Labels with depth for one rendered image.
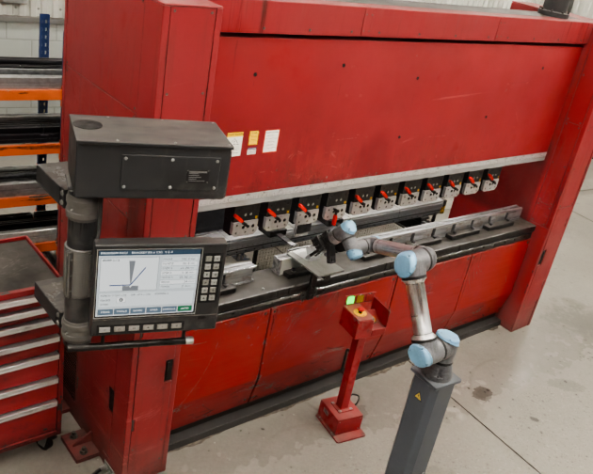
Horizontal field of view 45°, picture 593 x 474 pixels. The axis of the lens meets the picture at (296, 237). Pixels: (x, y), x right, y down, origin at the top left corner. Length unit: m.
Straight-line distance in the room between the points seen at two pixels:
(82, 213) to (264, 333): 1.63
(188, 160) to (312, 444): 2.24
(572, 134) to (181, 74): 3.19
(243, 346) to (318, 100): 1.32
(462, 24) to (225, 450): 2.61
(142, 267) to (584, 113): 3.52
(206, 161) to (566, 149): 3.37
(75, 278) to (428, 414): 1.84
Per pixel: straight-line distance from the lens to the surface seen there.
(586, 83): 5.18
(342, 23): 3.42
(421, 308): 3.30
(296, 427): 4.22
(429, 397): 3.53
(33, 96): 4.62
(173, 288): 2.52
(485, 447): 4.53
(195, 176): 2.36
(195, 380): 3.71
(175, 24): 2.68
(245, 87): 3.19
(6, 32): 7.18
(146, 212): 2.88
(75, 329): 2.68
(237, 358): 3.80
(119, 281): 2.46
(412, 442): 3.70
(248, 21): 3.09
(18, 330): 3.36
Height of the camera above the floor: 2.72
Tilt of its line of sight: 25 degrees down
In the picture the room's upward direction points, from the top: 11 degrees clockwise
